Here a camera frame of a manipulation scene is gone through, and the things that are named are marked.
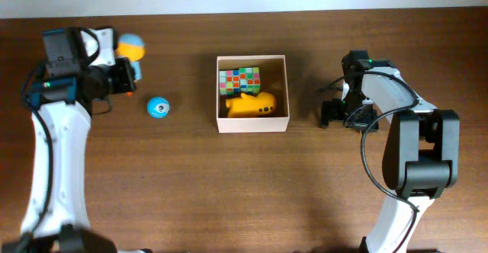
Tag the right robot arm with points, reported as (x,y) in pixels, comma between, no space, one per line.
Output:
(421,154)

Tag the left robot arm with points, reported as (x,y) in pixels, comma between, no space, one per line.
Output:
(83,65)

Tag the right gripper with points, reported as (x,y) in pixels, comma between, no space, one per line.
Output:
(348,113)

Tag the blue one-eyed ball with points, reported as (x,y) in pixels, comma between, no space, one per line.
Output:
(158,107)

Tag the beige open cardboard box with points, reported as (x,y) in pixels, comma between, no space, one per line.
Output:
(273,80)

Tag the yellow rubber animal toy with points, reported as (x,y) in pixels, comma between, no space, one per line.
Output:
(247,105)

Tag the orange duck with blue hat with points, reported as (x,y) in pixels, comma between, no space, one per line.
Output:
(130,50)

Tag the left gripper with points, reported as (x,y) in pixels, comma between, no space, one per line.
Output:
(126,70)

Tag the colourful puzzle cube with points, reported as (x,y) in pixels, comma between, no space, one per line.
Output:
(229,82)
(249,80)

